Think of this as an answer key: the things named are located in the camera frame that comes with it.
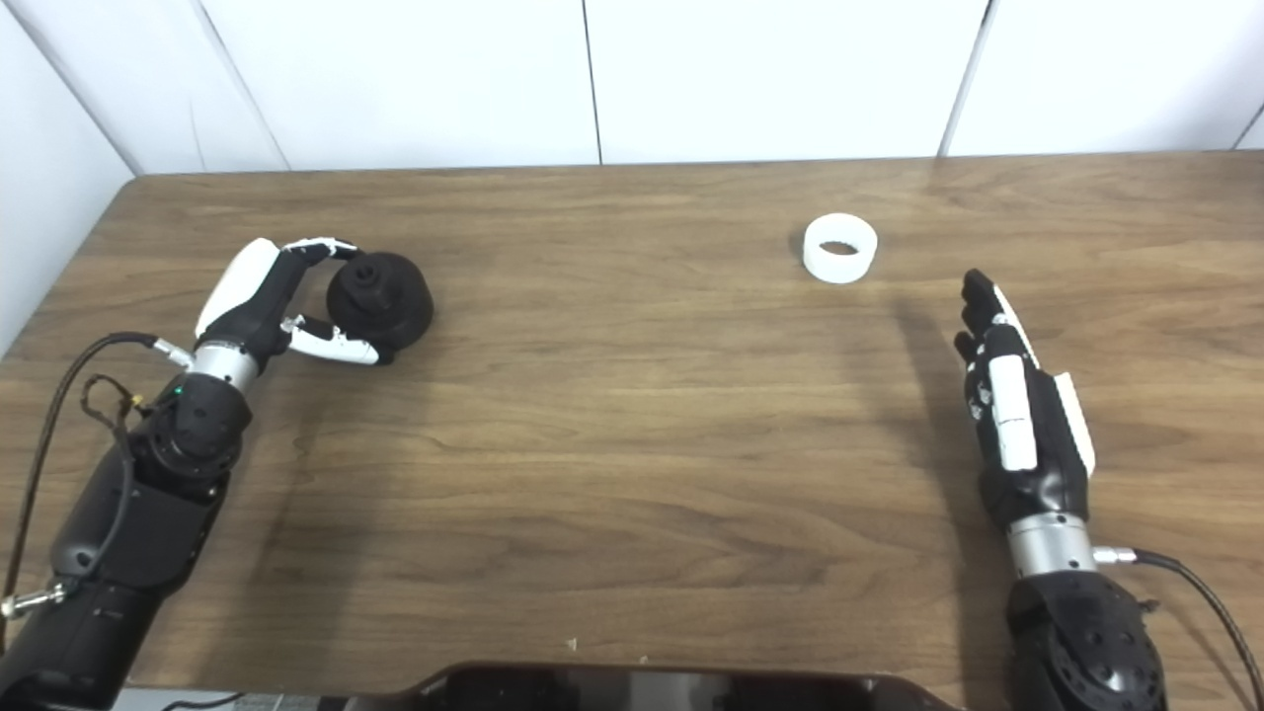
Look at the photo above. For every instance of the black robot torso cover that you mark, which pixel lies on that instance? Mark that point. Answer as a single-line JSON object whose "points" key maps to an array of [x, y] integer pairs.
{"points": [[642, 691]]}

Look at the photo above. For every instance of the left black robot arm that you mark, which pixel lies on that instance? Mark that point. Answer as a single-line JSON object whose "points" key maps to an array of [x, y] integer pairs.
{"points": [[148, 533]]}

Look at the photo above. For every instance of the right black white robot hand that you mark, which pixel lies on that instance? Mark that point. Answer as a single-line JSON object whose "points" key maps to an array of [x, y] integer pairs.
{"points": [[1047, 464]]}

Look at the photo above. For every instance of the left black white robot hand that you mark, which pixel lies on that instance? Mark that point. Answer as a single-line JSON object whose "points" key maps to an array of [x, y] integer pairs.
{"points": [[247, 286]]}

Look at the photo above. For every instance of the round black plastic part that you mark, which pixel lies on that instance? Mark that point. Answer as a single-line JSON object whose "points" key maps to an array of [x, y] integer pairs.
{"points": [[400, 306]]}

